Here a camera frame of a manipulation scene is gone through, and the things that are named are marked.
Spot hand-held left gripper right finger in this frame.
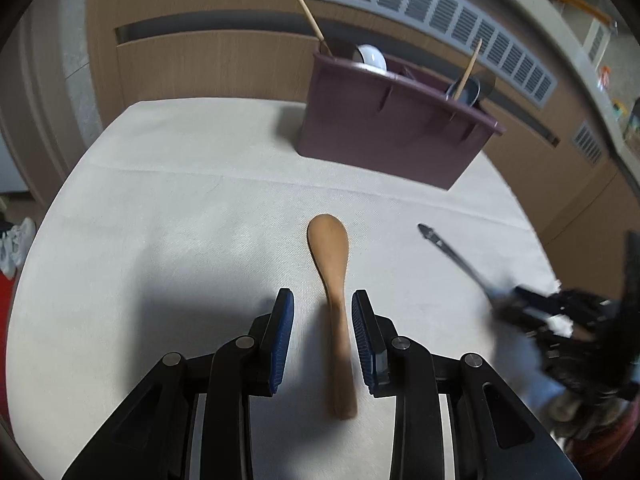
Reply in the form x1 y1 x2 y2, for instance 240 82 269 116
351 290 581 480

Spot white shoes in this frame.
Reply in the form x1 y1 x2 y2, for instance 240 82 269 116
0 217 36 278

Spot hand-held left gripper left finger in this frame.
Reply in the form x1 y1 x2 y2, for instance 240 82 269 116
62 288 295 480

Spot purple utensil organizer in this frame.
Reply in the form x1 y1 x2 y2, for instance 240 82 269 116
297 40 505 192

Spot wooden spoon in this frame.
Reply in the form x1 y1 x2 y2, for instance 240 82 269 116
306 214 358 421

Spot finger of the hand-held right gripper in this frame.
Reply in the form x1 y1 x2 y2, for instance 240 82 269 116
492 286 557 328

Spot metal fork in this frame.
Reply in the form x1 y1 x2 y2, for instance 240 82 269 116
417 222 501 306

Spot wooden chopstick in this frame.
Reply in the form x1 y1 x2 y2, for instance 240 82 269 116
294 0 335 58
452 39 483 102

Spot small grey vent grille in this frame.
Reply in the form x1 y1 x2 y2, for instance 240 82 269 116
571 121 605 167

